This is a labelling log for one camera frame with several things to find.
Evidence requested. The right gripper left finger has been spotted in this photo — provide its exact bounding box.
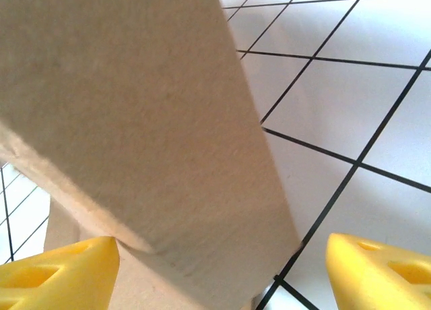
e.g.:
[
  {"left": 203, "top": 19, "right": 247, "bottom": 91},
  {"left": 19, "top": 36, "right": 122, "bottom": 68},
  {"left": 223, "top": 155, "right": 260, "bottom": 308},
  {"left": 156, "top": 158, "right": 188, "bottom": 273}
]
[{"left": 0, "top": 235, "right": 121, "bottom": 310}]

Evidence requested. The brown cardboard box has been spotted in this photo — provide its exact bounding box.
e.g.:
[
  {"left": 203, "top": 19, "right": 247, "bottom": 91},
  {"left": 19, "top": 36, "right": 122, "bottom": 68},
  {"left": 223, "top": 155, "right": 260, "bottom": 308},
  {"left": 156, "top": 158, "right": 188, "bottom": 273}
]
[{"left": 0, "top": 0, "right": 306, "bottom": 310}]

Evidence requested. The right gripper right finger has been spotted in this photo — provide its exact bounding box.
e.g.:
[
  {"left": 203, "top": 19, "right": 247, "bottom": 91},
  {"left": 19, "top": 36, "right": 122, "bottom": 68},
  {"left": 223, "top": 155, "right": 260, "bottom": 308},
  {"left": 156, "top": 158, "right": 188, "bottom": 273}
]
[{"left": 325, "top": 232, "right": 431, "bottom": 310}]

